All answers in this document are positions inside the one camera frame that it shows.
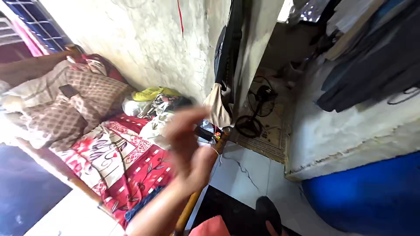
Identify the person's left hand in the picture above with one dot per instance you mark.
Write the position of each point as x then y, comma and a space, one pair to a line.
187, 157

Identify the person's left fingers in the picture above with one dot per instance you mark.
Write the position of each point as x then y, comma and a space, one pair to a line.
183, 123

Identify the person's left thumb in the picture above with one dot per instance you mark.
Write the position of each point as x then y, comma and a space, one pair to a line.
202, 160

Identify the person's left forearm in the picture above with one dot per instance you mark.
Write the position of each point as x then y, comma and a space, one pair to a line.
160, 213

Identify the black box-shaped object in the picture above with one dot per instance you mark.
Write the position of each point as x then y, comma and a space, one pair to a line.
205, 134

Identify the pile of clothes and bags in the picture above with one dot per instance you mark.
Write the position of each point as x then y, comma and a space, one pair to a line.
156, 126

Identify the small multicoloured object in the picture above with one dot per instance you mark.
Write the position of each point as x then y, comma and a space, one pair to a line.
217, 135

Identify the beige hanging cloth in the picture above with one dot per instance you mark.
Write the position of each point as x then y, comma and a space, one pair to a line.
217, 108

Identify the yellow-green cloth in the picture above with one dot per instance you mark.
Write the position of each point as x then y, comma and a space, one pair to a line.
149, 94

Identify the black floor mat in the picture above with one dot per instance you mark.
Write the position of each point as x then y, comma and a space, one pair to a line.
229, 206

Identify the person's body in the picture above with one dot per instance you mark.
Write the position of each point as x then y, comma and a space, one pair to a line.
211, 227

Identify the dark blue denim cloth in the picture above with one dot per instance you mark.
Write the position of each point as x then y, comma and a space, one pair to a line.
142, 205

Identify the red white floral bedsheet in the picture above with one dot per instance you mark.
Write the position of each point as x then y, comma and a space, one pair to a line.
108, 157

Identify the brown checked pillow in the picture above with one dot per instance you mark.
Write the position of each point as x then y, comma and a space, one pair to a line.
88, 82

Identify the red patterned cloth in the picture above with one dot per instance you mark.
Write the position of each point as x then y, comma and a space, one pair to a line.
98, 64

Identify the small dark brown rectangular object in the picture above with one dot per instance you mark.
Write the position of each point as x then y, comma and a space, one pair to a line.
68, 90

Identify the large blue plastic container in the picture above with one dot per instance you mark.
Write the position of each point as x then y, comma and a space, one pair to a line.
364, 193

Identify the dark blue flat mat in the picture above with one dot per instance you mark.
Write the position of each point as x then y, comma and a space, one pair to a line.
29, 186

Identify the window with blue curtain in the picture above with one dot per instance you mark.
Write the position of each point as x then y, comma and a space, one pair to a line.
37, 24

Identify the pink curtain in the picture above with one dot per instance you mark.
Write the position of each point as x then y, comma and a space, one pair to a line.
28, 36

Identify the pile of dark hanging garments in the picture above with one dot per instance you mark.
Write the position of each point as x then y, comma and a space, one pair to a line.
374, 65

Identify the wooden bed frame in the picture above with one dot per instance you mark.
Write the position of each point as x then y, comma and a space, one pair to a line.
189, 209

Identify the black pedestal fan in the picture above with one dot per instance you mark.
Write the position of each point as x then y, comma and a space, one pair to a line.
264, 93

